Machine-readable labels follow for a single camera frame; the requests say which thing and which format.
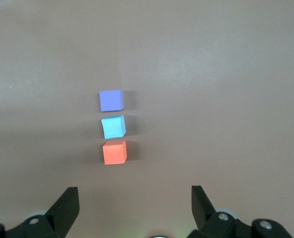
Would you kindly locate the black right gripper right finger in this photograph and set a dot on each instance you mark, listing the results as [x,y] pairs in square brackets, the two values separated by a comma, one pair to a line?
[201,213]

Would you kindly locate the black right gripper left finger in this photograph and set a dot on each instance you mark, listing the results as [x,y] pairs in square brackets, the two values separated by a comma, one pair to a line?
[62,213]

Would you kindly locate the light blue foam block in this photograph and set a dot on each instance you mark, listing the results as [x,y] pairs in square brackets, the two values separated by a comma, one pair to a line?
[113,127]

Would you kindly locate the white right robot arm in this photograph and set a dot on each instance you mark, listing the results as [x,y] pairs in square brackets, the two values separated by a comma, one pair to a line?
[159,237]

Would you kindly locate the orange foam block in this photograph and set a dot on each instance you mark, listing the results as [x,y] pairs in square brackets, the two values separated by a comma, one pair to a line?
[114,153]

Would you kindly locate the purple foam block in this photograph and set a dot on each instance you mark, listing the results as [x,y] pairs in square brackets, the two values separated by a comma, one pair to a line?
[110,100]

